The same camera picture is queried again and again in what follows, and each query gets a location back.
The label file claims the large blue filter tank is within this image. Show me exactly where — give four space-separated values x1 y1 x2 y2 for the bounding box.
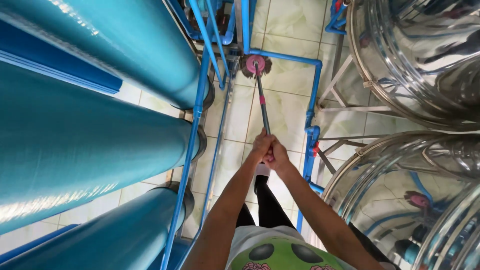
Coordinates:
0 181 196 270
0 60 208 236
0 0 216 111

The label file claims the person's green printed shirt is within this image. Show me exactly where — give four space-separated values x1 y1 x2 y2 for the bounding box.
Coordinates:
225 225 357 270

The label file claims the person's left hand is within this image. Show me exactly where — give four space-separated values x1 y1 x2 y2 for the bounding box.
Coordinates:
251 127 277 163

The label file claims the grey metal tank stand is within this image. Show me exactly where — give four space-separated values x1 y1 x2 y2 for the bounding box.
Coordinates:
317 34 394 184

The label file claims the person's black legging leg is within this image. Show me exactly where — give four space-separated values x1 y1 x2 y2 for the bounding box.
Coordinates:
236 175 297 230

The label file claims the blue pipework along tanks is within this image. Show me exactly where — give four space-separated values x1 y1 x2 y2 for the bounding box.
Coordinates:
159 0 237 270

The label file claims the person's right hand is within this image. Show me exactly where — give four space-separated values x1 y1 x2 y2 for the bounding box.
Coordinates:
262 139 292 174

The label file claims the pink and grey spin mop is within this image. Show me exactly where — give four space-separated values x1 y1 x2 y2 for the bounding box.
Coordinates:
240 55 276 163

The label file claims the blue pipe with red valve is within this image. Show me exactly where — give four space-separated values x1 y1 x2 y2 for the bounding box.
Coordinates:
241 0 325 233

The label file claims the stainless steel water tank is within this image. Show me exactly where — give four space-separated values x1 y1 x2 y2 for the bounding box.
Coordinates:
322 130 480 270
346 0 480 132

